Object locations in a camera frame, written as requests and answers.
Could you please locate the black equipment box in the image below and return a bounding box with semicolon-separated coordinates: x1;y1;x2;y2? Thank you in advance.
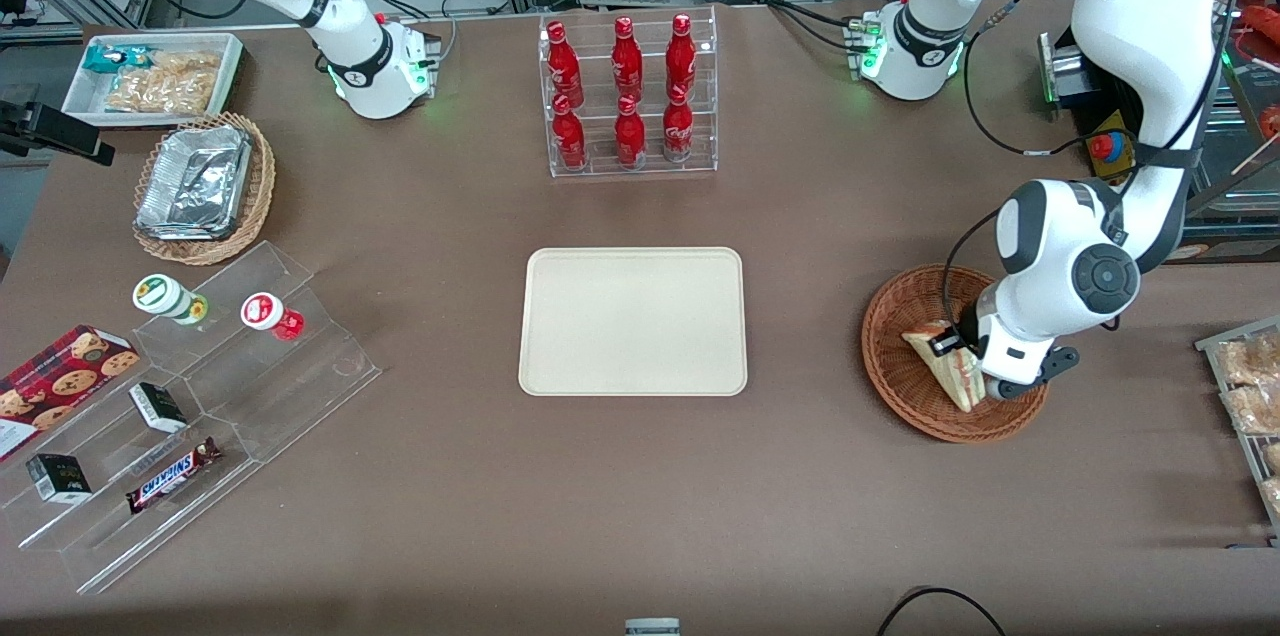
1180;206;1280;264

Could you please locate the white plastic bin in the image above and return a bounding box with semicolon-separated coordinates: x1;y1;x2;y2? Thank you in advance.
62;33;246;127

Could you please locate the clear rice snack bag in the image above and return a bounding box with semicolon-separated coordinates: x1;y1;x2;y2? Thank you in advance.
1222;384;1280;435
1215;334;1280;387

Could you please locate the Snickers chocolate bar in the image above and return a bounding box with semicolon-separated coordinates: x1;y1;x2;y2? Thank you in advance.
125;437;223;515

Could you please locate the red tartan cookie box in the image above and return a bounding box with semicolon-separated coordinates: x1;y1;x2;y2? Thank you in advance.
0;324;141;462

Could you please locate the light tan wicker basket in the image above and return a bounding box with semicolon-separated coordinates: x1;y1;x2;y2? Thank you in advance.
132;112;277;267

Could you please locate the round brown wicker basket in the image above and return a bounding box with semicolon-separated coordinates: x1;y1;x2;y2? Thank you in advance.
861;263;1053;444

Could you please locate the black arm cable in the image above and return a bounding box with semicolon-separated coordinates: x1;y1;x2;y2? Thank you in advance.
962;0;1101;157

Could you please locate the teal snack packet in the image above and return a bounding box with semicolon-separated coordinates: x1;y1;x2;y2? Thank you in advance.
83;44;151;75

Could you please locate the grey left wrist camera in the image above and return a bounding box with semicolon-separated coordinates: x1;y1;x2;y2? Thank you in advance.
985;371;1046;404

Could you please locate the clear acrylic stepped shelf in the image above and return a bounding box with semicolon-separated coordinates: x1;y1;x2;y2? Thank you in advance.
0;240;383;597

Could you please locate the red cola bottle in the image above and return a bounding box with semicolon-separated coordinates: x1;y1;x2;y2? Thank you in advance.
662;84;694;163
666;13;697;97
614;94;647;167
552;94;588;170
610;16;644;102
545;21;586;109

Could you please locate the small black carton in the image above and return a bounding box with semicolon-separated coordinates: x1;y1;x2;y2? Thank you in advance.
25;453;93;504
128;382;189;435

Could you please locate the beige plastic tray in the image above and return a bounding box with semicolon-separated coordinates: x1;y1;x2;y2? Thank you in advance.
518;247;749;398

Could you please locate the clear acrylic bottle rack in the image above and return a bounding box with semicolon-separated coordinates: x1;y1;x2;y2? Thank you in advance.
538;6;719;180

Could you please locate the yellow emergency stop button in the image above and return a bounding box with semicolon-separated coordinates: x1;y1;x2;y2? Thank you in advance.
1085;111;1138;185

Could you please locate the green lid yogurt cup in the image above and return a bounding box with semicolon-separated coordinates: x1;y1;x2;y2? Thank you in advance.
132;273;211;327

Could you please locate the grey snack tray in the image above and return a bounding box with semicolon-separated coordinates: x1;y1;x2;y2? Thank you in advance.
1195;314;1280;549

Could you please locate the black table cable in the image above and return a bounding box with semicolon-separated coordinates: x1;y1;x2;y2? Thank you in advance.
877;587;1006;636

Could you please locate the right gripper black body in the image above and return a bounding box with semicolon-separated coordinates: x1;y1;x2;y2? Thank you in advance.
0;84;41;157

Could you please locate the red lid yogurt cup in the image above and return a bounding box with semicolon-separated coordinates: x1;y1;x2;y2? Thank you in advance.
240;292;306;342

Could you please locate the aluminium foil tray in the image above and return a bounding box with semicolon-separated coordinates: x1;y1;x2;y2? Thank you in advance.
135;124;253;242

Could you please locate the grey metal control box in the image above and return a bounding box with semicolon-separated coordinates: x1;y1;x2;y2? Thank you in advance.
1037;31;1101;112

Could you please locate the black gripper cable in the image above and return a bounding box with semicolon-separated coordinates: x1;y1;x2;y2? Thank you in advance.
942;208;1004;322

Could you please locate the triangular sandwich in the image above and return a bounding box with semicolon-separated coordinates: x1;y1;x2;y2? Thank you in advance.
902;321;989;414

